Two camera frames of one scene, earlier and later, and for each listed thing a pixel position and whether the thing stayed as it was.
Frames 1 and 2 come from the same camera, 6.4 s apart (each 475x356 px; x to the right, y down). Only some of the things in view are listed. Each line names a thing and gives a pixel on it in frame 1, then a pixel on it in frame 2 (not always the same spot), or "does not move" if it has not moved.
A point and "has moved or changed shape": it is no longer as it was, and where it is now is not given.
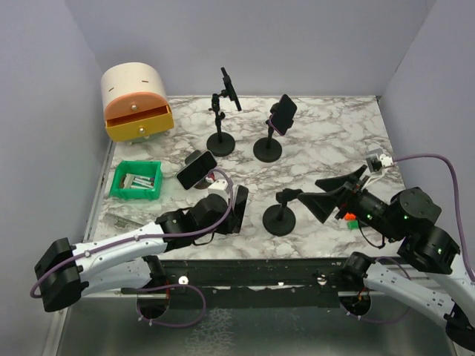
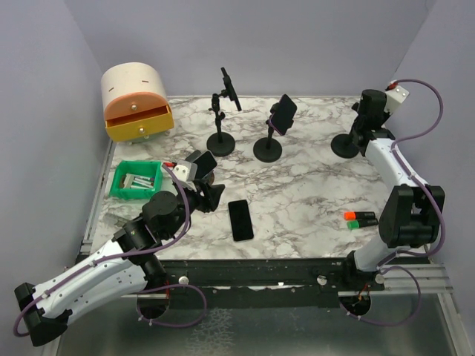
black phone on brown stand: [194, 172] does not move
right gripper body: [363, 204] -> [356, 124]
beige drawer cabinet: [132, 77] does not move
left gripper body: [225, 227] -> [197, 199]
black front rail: [253, 283] does not move
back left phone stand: [220, 143] does not move
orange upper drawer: [133, 102] does not move
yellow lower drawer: [139, 124] does not move
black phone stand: [279, 219] -> [348, 145]
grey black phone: [240, 205] has moved or changed shape
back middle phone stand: [268, 149] does not move
